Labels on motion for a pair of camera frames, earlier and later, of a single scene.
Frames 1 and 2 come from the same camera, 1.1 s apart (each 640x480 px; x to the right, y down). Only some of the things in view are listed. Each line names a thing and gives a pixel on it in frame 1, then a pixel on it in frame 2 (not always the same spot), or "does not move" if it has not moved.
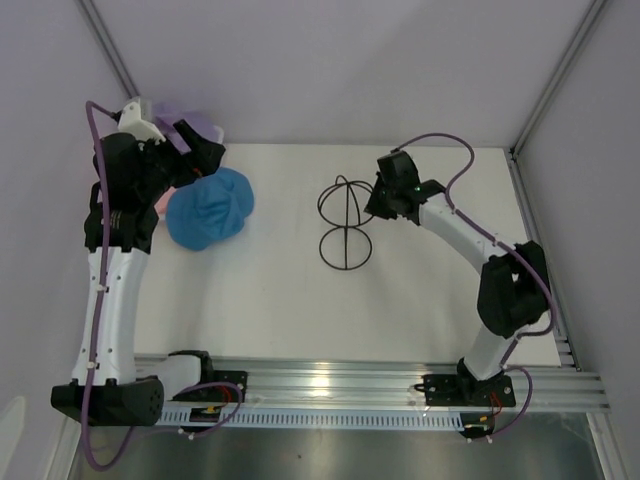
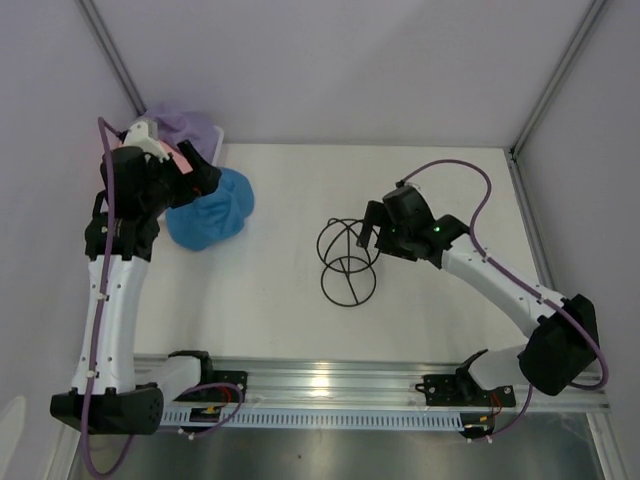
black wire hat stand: [345, 205] -> [348, 279]
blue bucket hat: [210, 209] does not move
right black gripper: [373, 205] -> [374, 216]
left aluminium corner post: [104, 42] does not move
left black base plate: [217, 393] does not move
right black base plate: [465, 389] does not move
